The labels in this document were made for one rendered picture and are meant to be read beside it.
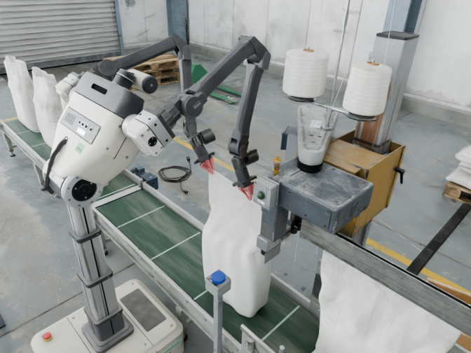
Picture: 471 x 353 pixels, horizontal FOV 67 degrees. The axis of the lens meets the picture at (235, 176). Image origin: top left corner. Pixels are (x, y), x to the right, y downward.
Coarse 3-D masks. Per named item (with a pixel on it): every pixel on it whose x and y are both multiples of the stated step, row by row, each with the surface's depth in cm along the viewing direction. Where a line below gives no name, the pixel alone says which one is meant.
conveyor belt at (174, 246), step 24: (144, 192) 285; (120, 216) 256; (144, 216) 257; (168, 216) 258; (144, 240) 235; (168, 240) 236; (192, 240) 237; (168, 264) 217; (192, 264) 218; (192, 288) 202; (264, 312) 189; (288, 312) 189; (240, 336) 176; (264, 336) 177; (288, 336) 177; (312, 336) 177
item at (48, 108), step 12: (36, 72) 331; (36, 84) 316; (48, 84) 300; (36, 96) 323; (48, 96) 309; (36, 108) 327; (48, 108) 312; (60, 108) 316; (48, 120) 319; (48, 132) 329; (48, 144) 343
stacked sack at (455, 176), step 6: (456, 168) 379; (450, 174) 363; (456, 174) 354; (462, 174) 351; (468, 174) 352; (450, 180) 357; (456, 180) 352; (462, 180) 349; (468, 180) 345; (468, 186) 346
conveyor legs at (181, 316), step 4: (104, 240) 270; (108, 240) 274; (104, 244) 271; (104, 248) 272; (104, 252) 276; (176, 308) 203; (176, 312) 205; (180, 312) 201; (180, 316) 202; (184, 316) 205; (180, 320) 204; (184, 320) 206; (188, 320) 213; (184, 324) 208; (188, 324) 213; (184, 328) 210; (184, 332) 211; (184, 336) 216; (184, 340) 214
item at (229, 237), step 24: (216, 192) 181; (240, 192) 164; (216, 216) 182; (240, 216) 170; (216, 240) 177; (240, 240) 169; (216, 264) 183; (240, 264) 170; (264, 264) 168; (240, 288) 176; (264, 288) 178; (240, 312) 185
